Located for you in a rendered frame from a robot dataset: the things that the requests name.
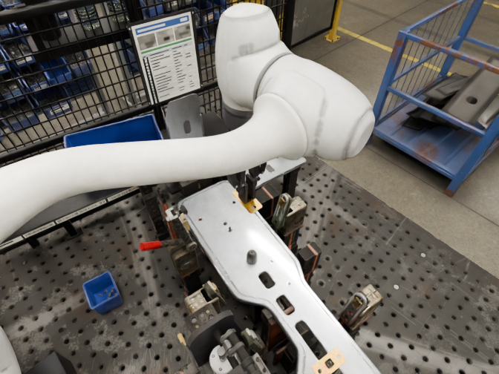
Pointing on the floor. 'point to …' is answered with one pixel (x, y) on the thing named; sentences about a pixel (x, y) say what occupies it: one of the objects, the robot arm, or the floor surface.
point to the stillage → (442, 105)
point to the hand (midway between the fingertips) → (246, 188)
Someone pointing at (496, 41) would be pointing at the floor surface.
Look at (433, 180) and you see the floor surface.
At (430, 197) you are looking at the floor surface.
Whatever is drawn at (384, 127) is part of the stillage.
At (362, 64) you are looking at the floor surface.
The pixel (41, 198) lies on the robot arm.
